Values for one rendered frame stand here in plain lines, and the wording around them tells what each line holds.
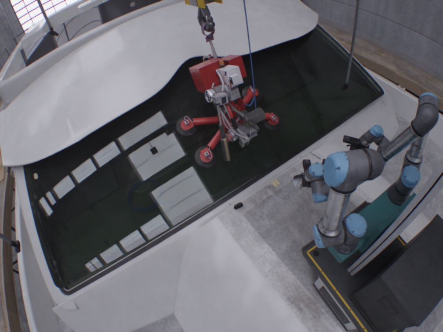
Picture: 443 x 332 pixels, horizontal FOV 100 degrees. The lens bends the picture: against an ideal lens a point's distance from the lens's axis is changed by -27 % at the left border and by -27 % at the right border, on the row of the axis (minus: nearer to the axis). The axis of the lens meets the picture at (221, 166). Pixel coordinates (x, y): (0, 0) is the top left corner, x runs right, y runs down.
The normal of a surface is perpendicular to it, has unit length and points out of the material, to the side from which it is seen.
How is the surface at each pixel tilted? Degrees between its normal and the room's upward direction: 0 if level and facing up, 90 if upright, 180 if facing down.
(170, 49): 21
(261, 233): 0
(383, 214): 0
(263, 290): 5
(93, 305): 55
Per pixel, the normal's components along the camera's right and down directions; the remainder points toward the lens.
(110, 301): 0.31, 0.18
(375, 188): 0.04, -0.71
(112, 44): 0.03, -0.35
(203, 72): 0.44, 0.37
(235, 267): -0.28, -0.53
